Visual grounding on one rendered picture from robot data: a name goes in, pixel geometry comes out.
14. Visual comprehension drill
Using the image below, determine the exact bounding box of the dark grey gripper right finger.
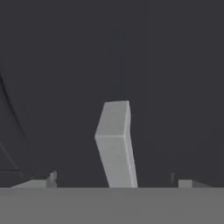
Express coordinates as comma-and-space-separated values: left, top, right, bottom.
170, 171, 217, 189

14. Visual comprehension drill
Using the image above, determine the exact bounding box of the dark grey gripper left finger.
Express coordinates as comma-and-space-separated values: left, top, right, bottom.
10, 170, 59, 189

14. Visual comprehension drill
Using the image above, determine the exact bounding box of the dark grey drawer front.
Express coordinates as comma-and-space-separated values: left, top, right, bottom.
0, 0, 224, 189

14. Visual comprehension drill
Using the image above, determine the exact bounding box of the grey bar drawer handle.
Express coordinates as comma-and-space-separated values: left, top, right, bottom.
94, 100, 139, 189

